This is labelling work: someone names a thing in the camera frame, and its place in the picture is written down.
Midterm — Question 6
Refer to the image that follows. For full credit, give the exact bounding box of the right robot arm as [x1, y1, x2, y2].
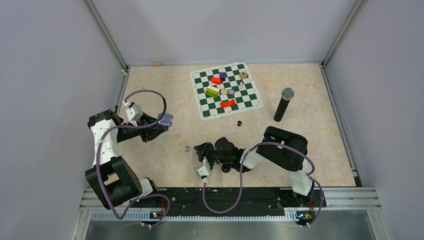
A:
[194, 126, 315, 206]

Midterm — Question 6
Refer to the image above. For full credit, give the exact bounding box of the red arch block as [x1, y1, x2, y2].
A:
[219, 98, 237, 109]

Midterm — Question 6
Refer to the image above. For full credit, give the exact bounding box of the green white lego brick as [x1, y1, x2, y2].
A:
[205, 86, 220, 98]

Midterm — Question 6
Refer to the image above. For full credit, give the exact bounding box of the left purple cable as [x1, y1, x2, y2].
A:
[95, 89, 171, 229]

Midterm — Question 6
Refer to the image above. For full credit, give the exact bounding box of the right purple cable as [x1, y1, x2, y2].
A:
[202, 141, 324, 229]

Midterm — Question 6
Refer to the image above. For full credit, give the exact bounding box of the purple block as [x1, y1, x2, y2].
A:
[219, 72, 227, 82]

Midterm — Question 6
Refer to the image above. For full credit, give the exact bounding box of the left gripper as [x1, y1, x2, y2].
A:
[117, 111, 168, 143]

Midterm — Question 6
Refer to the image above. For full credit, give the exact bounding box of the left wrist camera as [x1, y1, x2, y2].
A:
[123, 101, 144, 126]

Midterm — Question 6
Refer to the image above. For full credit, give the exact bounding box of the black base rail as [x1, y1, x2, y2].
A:
[132, 187, 327, 218]

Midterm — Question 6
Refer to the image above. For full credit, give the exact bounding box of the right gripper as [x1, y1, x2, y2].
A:
[194, 142, 233, 169]

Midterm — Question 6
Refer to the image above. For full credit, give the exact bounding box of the cork stopper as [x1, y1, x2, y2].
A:
[152, 61, 163, 67]

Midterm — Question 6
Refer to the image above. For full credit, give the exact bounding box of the black microphone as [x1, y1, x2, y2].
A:
[273, 87, 295, 122]

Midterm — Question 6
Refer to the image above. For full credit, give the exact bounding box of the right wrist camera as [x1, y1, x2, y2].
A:
[194, 158, 211, 184]

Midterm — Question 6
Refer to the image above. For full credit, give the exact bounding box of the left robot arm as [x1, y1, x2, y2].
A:
[85, 109, 169, 210]

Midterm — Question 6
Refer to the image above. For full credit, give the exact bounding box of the wooden cube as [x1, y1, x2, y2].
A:
[239, 71, 248, 80]

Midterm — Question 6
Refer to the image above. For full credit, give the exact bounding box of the lavender earbud charging case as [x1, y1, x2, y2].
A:
[158, 113, 174, 127]

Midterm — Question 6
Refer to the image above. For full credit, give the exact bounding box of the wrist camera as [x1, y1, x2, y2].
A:
[194, 158, 211, 184]
[123, 101, 144, 126]

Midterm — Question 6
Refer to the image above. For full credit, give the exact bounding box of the purple cable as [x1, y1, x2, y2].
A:
[95, 89, 171, 229]
[202, 141, 324, 229]

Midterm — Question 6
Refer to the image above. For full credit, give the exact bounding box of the black earbud case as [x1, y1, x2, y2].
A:
[221, 163, 232, 173]

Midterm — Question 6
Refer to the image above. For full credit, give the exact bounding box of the green white chessboard mat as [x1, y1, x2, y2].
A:
[189, 62, 264, 121]

